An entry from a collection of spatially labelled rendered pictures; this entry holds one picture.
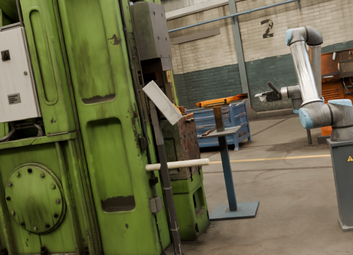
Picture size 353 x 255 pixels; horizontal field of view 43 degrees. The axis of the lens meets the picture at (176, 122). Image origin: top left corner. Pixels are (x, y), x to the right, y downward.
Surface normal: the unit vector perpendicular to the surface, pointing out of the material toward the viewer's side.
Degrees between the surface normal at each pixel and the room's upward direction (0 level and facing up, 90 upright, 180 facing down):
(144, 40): 90
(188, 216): 89
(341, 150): 90
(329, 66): 90
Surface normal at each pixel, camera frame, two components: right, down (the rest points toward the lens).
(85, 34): -0.34, 0.11
